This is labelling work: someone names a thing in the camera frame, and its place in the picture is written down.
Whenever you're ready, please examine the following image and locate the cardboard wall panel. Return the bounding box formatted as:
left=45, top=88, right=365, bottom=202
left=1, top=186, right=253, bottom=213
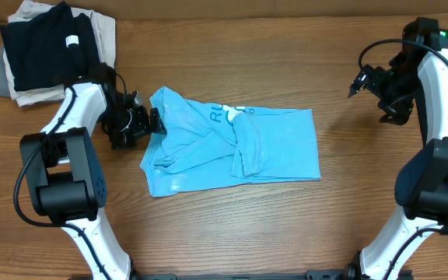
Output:
left=0, top=0, right=448, bottom=24

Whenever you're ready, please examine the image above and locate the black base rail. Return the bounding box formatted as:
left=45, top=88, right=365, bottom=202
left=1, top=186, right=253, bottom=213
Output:
left=131, top=268, right=367, bottom=280

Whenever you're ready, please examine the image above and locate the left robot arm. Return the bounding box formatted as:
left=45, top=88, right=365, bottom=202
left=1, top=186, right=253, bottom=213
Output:
left=13, top=63, right=166, bottom=279

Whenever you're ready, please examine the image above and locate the folded grey garment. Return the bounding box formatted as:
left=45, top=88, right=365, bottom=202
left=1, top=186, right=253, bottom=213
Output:
left=0, top=46, right=11, bottom=98

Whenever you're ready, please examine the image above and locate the folded black shirt on stack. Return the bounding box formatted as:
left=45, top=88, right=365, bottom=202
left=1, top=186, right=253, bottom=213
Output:
left=0, top=2, right=100, bottom=91

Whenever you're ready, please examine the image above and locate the folded beige garment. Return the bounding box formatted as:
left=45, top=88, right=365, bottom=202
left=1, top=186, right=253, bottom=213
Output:
left=3, top=0, right=116, bottom=107

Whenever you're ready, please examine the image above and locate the light blue printed t-shirt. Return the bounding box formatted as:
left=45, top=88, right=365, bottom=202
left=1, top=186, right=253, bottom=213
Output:
left=140, top=86, right=321, bottom=198

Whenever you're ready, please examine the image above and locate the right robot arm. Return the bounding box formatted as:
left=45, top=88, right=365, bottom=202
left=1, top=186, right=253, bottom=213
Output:
left=331, top=17, right=448, bottom=279

